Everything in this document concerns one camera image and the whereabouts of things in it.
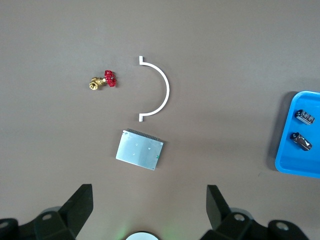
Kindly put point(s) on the white curved plastic bracket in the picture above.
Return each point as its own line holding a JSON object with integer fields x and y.
{"x": 167, "y": 92}

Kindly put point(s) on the small brown rectangular component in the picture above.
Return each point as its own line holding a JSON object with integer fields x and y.
{"x": 301, "y": 141}

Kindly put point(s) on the silver metal power supply box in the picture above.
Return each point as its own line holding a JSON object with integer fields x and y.
{"x": 138, "y": 150}

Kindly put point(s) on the brown table cover mat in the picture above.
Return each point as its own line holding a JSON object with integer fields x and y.
{"x": 225, "y": 50}

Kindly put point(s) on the blue plastic tray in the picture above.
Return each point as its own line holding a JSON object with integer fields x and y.
{"x": 287, "y": 150}

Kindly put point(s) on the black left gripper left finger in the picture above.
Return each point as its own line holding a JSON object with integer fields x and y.
{"x": 62, "y": 222}

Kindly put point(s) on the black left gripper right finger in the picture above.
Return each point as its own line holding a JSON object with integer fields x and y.
{"x": 232, "y": 225}

